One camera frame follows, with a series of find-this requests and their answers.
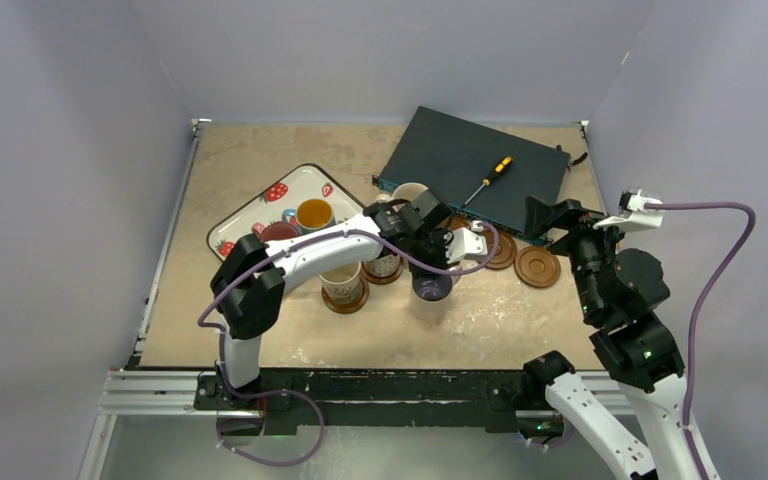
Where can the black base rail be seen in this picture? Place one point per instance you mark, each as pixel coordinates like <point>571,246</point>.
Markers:
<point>498,401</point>

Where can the white floral mug orange inside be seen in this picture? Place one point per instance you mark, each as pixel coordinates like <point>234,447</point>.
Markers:
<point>383,266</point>

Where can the dark blue network switch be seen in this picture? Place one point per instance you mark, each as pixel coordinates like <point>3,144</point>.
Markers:
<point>451,156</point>

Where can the wooden coaster two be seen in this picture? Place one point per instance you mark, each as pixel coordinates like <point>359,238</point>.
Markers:
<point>454,223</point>

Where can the wooden coaster five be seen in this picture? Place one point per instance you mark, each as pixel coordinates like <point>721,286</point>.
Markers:
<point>376,280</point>

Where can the purple inside pink mug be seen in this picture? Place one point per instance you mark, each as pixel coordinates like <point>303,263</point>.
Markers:
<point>431,298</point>

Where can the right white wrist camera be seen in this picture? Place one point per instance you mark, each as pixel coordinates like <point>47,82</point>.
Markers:
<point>638,211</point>

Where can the pink inside dark mug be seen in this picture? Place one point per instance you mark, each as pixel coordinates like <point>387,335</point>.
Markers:
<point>275,231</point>

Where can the beige cream mug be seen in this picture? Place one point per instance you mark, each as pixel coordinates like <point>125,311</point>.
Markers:
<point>342,285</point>

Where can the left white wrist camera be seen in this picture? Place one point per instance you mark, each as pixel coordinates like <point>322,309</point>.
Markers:
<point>465,244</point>

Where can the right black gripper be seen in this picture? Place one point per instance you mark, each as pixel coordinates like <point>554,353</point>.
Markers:
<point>570,224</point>

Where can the aluminium frame rail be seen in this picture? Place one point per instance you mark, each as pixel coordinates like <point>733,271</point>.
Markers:
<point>154,393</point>

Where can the yellow black screwdriver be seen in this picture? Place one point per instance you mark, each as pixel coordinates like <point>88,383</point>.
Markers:
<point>495,174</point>

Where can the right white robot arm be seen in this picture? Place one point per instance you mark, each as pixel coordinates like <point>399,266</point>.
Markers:
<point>619,291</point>

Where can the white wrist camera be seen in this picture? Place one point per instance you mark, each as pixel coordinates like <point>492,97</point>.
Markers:
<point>638,211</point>
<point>465,244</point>

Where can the wooden coaster six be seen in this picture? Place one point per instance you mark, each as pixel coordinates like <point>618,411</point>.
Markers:
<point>350,307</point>

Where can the wooden coaster four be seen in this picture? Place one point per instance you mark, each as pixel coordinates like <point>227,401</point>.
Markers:
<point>537,267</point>

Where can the cream white mug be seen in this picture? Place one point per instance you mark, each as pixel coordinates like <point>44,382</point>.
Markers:
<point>407,191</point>

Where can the white strawberry tray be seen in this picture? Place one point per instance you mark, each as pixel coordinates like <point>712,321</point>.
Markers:
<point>278,203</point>

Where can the blue mug orange inside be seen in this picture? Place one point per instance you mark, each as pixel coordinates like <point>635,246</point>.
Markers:
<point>310,216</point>

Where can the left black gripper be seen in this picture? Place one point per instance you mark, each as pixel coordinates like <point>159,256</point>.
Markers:
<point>439,238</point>

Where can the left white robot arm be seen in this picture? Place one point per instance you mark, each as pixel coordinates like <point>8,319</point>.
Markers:
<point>251,282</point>

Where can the wooden coaster three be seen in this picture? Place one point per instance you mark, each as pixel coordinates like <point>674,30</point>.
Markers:
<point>505,253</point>

